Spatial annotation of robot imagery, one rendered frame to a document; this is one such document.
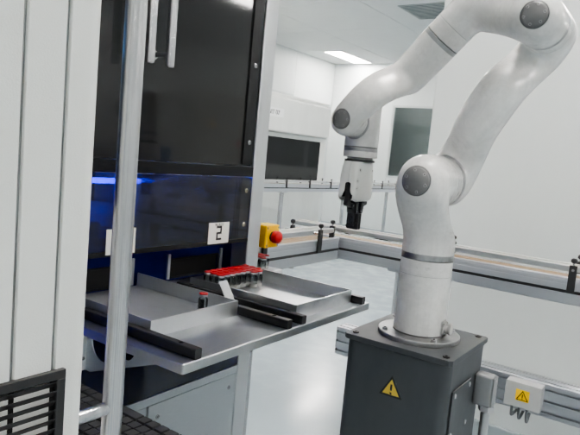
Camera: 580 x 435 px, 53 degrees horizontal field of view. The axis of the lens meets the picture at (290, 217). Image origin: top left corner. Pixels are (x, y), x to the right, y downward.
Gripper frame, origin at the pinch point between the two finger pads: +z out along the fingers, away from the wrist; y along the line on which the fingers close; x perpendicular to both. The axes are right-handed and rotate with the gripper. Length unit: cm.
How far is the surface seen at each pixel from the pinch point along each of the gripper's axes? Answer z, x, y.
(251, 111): -26.6, -38.8, -4.8
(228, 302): 18.9, -13.5, 30.8
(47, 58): -22, 14, 97
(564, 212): -1, 27, -143
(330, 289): 20.1, -8.1, -5.9
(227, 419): 67, -39, -5
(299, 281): 20.0, -18.3, -6.2
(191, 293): 20.3, -27.7, 27.6
